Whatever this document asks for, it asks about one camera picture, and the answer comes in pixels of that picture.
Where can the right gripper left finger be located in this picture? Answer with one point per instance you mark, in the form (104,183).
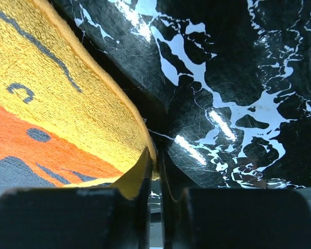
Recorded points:
(116,216)

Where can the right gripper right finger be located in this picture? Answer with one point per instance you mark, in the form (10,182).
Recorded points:
(195,217)

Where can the orange grey towel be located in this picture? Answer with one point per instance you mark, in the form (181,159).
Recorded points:
(64,122)

